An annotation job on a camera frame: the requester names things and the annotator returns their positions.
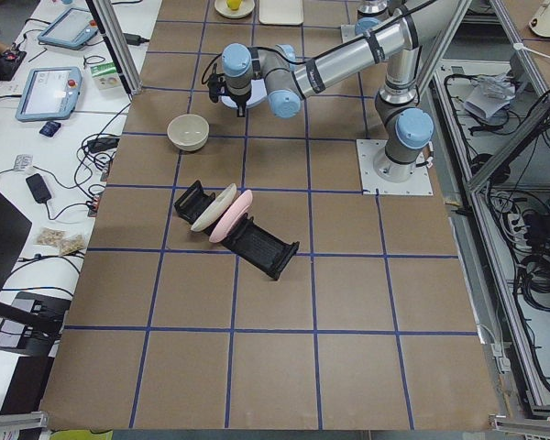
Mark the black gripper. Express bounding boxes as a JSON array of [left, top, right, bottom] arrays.
[[228, 84, 252, 116]]

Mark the blue plate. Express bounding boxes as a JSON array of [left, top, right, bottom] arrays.
[[220, 79, 267, 109]]

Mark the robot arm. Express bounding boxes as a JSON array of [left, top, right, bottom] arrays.
[[207, 1, 469, 182], [354, 0, 398, 36]]

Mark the pink plate in rack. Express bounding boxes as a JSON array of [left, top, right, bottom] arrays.
[[209, 190, 253, 243]]

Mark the cream plate in rack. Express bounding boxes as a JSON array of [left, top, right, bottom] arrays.
[[190, 183, 237, 232]]

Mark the cream plate under lemon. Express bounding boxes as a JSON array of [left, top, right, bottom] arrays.
[[214, 0, 255, 19]]

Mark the white ceramic bowl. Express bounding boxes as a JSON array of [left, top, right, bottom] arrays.
[[167, 114, 210, 152]]

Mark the white rectangular tray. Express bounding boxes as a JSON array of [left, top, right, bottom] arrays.
[[258, 0, 303, 26]]

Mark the yellow lemon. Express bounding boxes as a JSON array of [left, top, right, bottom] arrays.
[[226, 0, 242, 11]]

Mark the black dish rack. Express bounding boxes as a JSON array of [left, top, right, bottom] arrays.
[[174, 181, 299, 281]]

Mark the green white small box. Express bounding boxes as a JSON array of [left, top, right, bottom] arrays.
[[90, 62, 122, 90]]

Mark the right teach pendant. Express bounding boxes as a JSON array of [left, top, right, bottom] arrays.
[[38, 7, 98, 50]]

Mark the teach pendant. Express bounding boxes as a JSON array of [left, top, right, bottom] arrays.
[[38, 7, 98, 50], [16, 67, 83, 122]]

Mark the left teach pendant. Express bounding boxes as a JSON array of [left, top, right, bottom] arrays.
[[16, 67, 83, 122]]

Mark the black smartphone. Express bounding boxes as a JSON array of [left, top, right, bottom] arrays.
[[26, 173, 52, 204]]

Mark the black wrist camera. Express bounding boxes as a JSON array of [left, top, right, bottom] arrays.
[[207, 73, 226, 104]]

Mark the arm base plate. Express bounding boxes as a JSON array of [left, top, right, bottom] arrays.
[[356, 139, 434, 196], [340, 24, 360, 43]]

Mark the aluminium frame post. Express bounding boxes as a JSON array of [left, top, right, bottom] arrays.
[[85, 0, 142, 97]]

